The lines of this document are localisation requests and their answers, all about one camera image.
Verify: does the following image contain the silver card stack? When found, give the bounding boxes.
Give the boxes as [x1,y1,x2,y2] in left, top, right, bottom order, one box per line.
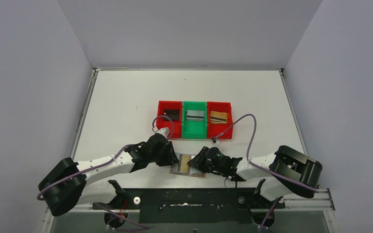
[186,110,205,121]

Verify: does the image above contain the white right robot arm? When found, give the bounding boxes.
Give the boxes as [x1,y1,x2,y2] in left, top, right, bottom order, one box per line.
[187,145,322,201]

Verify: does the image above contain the red bin with black card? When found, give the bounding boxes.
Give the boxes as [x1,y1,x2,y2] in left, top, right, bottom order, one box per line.
[155,101,183,139]

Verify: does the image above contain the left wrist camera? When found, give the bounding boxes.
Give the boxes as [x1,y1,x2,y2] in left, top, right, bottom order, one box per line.
[155,127,170,139]

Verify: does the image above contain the gold card stack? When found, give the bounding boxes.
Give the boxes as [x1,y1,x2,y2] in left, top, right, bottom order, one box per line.
[209,111,228,124]

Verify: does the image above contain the gold card with stripe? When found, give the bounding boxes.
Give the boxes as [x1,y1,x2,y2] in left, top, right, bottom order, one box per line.
[179,155,190,174]

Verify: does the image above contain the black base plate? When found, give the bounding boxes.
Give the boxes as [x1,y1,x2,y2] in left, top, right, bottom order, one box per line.
[90,187,285,225]

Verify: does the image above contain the black card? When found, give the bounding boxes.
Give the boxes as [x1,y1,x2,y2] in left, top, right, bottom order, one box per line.
[163,109,180,121]

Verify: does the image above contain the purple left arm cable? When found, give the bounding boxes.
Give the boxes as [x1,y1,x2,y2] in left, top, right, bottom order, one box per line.
[36,116,175,231]

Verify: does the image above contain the aluminium frame rail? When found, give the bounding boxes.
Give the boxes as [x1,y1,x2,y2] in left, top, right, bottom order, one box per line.
[278,188,335,211]

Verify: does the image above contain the green plastic bin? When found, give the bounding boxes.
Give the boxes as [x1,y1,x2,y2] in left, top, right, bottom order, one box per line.
[181,101,208,139]

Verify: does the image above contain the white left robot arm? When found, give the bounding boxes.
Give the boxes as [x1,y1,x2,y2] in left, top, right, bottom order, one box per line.
[37,133,179,216]

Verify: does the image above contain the tan leather card holder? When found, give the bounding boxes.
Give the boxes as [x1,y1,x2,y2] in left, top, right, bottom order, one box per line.
[170,153,205,178]

